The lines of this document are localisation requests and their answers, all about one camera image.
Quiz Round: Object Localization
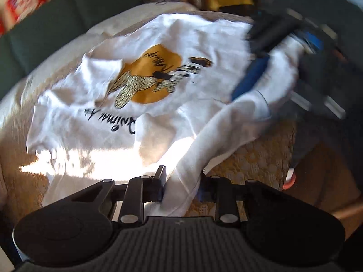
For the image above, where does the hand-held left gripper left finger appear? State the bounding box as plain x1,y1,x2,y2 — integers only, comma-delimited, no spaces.
71,165,167,227

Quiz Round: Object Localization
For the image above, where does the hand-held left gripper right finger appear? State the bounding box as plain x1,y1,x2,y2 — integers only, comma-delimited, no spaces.
199,176,287,227

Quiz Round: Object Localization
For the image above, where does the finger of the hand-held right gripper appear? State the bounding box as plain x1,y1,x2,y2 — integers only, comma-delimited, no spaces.
231,54,272,102
245,7,341,56

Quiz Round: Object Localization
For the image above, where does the white printed t-shirt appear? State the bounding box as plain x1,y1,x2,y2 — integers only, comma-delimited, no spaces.
26,13,303,219

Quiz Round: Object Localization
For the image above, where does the green sofa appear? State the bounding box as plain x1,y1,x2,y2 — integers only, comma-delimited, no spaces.
0,0,146,100

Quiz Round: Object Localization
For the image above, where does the red pillow with white panel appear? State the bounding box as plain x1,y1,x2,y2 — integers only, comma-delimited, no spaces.
2,0,48,25

